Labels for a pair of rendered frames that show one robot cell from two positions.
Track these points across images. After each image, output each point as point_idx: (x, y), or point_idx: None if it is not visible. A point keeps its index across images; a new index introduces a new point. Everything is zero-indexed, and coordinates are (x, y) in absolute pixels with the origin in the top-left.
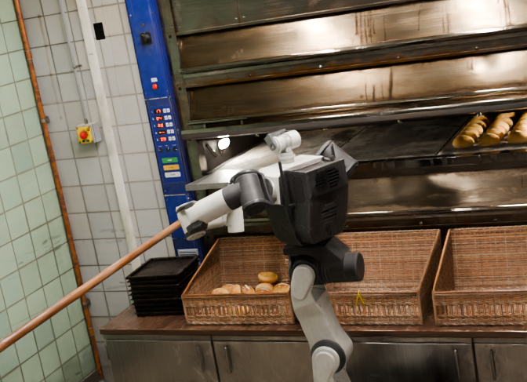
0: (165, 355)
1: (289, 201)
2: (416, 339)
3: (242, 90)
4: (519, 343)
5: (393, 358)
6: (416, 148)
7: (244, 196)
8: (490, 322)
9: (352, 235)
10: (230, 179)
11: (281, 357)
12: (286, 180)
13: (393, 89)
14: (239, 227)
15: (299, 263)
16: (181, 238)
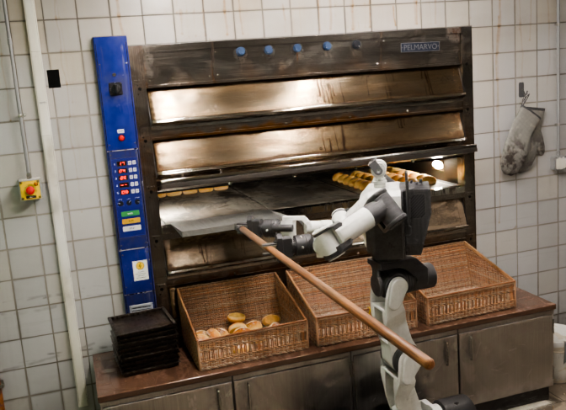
0: (178, 409)
1: None
2: (418, 339)
3: (210, 143)
4: (488, 327)
5: None
6: (334, 195)
7: (392, 211)
8: (465, 316)
9: (307, 269)
10: (248, 219)
11: (302, 381)
12: (403, 199)
13: (345, 142)
14: None
15: (393, 276)
16: (135, 293)
